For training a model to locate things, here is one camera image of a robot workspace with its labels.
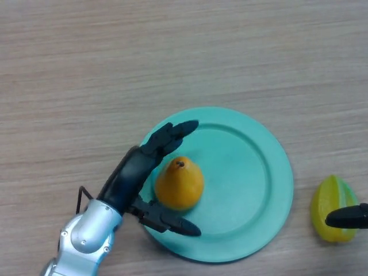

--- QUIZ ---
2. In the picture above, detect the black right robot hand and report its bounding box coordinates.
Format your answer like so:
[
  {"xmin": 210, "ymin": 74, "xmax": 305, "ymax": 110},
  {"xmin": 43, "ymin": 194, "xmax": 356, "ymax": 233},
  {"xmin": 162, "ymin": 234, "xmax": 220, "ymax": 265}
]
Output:
[{"xmin": 324, "ymin": 202, "xmax": 368, "ymax": 230}]

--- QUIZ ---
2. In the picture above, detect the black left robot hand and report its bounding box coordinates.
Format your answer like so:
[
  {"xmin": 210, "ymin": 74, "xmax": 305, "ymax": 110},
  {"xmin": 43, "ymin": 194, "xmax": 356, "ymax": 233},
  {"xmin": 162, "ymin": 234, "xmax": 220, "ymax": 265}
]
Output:
[{"xmin": 97, "ymin": 120, "xmax": 202, "ymax": 237}]

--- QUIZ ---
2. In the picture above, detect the yellow pear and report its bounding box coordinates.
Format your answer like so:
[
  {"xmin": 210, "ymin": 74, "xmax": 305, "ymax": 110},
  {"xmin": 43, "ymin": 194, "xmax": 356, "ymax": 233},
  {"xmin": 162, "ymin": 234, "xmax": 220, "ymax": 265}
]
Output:
[{"xmin": 154, "ymin": 156, "xmax": 205, "ymax": 212}]

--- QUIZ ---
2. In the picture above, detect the green round plate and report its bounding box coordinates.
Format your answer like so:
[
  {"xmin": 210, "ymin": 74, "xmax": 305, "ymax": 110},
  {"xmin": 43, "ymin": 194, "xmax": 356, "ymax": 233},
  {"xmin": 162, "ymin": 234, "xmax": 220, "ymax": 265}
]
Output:
[{"xmin": 137, "ymin": 106, "xmax": 294, "ymax": 264}]

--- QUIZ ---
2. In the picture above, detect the yellow-green starfruit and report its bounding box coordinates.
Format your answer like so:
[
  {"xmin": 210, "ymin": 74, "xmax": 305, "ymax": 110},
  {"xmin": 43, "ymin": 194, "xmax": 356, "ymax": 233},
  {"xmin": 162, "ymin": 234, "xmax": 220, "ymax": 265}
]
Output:
[{"xmin": 309, "ymin": 174, "xmax": 359, "ymax": 244}]

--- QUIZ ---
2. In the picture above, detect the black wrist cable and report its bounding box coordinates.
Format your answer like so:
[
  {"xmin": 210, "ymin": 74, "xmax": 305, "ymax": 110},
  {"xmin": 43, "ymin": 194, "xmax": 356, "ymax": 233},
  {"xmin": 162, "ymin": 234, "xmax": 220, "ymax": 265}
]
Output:
[{"xmin": 75, "ymin": 186, "xmax": 95, "ymax": 215}]

